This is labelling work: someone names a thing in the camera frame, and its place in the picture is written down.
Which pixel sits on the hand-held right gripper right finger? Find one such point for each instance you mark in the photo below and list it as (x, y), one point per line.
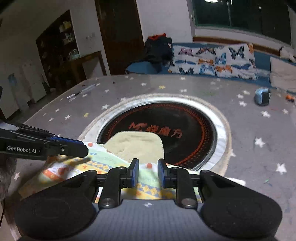
(162, 173)

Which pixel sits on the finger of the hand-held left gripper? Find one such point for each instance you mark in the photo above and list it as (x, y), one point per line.
(74, 150)
(67, 139)

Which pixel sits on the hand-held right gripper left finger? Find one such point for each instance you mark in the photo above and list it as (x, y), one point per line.
(135, 172)

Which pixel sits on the patterned children's pants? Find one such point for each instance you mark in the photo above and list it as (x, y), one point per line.
(138, 143)

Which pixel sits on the pile of black clothes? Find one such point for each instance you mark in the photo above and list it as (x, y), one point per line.
(158, 52)

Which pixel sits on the black and clear pen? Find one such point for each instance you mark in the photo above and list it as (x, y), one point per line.
(83, 91)

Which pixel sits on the round black induction cooktop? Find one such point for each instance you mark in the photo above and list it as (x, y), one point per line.
(185, 120)

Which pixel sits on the white cabinet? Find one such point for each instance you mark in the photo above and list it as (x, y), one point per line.
(34, 81)

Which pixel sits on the wooden side table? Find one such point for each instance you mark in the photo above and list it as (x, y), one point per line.
(87, 60)

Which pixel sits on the pale green jar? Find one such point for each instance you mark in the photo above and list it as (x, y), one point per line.
(74, 54)

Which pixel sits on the dark wooden shelf cabinet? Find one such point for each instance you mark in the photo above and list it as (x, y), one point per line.
(55, 46)

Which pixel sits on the butterfly print cushion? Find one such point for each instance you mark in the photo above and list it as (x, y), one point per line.
(235, 61)
(192, 61)

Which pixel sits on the dark wooden door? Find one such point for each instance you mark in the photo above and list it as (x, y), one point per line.
(120, 34)

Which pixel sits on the blue smartwatch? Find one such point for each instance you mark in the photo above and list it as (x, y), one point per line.
(262, 96)

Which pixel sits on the small orange toy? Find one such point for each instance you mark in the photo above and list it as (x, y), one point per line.
(290, 98)

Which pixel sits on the blue sofa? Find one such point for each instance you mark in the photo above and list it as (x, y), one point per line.
(262, 62)

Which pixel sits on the grey pillow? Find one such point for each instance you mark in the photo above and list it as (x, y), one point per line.
(283, 74)

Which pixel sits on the black and white plush toy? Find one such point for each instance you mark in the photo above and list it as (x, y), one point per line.
(288, 54)

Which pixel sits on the green-framed window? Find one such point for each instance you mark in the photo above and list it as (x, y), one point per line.
(242, 14)

